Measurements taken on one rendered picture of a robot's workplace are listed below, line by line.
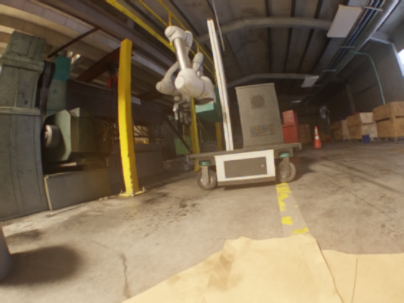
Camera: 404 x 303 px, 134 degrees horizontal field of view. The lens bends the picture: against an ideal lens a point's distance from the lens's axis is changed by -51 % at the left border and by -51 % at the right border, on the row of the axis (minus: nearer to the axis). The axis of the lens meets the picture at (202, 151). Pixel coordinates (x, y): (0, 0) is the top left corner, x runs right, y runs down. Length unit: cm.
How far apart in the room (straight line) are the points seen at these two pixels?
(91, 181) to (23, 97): 104
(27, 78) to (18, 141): 57
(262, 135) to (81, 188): 165
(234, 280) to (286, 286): 13
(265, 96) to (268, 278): 130
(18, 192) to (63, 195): 42
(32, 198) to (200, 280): 145
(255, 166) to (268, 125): 35
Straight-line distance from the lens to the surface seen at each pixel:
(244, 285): 47
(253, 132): 141
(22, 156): 164
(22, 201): 163
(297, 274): 49
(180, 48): 158
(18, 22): 257
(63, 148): 167
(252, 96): 147
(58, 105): 247
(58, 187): 163
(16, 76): 186
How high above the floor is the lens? 34
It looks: level
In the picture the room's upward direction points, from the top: 6 degrees counter-clockwise
